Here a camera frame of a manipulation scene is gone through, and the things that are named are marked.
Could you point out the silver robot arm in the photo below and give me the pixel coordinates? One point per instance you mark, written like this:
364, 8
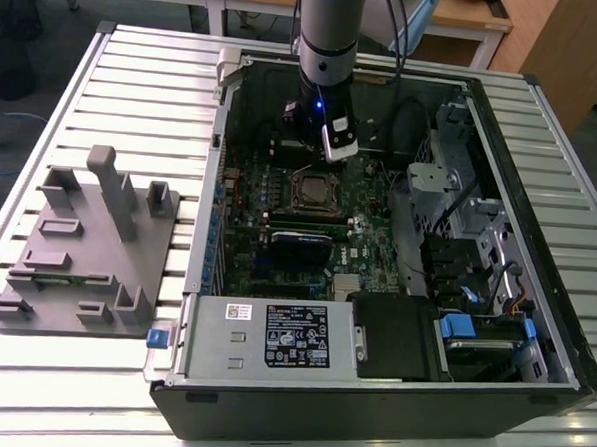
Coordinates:
329, 25

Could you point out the CPU socket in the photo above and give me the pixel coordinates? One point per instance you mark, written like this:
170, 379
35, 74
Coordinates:
295, 209

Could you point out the black graphics card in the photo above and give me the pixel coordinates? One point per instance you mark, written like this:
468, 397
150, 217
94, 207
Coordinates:
297, 253

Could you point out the silver disk bay cage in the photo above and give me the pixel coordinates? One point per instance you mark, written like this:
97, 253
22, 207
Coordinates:
430, 185

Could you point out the green motherboard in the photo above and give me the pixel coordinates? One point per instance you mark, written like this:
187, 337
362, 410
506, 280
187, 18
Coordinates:
372, 247

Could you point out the silver chipset heat sink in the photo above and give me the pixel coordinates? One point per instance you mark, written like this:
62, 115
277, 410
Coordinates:
348, 282

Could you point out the silver power supply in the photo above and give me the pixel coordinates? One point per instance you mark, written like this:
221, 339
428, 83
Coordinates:
212, 339

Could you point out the blue disk carrier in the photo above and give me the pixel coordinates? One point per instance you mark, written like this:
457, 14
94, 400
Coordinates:
456, 324

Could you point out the grey parts rack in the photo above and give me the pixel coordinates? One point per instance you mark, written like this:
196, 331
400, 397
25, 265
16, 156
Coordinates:
100, 273

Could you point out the blue case latch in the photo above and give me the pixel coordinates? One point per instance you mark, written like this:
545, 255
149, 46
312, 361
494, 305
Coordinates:
157, 338

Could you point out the wooden cabinet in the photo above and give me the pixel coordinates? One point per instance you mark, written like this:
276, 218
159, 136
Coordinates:
578, 48

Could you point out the silver hard disk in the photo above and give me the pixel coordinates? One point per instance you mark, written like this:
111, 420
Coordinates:
477, 344

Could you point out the green RAM stick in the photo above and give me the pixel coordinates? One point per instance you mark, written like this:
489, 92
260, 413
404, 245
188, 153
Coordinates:
57, 279

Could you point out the black PC case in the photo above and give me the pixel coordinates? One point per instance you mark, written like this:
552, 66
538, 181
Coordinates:
318, 420

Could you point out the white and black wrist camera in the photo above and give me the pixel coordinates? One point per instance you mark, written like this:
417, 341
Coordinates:
340, 143

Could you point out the black plastic bracket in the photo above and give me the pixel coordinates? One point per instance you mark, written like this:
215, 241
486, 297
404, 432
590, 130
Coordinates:
446, 264

